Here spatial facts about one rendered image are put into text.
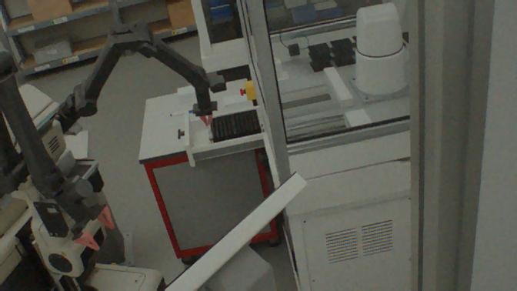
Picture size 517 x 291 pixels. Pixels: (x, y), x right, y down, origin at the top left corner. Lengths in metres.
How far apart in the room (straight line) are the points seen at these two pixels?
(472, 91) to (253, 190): 2.30
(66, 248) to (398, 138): 1.26
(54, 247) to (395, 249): 1.31
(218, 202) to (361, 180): 1.00
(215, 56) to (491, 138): 2.64
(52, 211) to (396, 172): 1.19
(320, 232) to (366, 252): 0.23
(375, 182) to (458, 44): 1.55
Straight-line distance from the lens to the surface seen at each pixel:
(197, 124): 2.39
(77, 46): 6.30
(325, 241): 2.01
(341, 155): 1.77
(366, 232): 2.03
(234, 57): 3.00
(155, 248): 3.14
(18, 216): 2.33
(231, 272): 1.36
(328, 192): 1.85
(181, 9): 5.93
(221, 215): 2.70
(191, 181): 2.56
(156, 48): 1.78
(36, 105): 1.86
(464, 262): 0.46
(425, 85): 0.36
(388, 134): 1.78
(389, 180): 1.89
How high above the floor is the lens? 2.03
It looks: 32 degrees down
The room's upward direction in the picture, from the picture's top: 11 degrees counter-clockwise
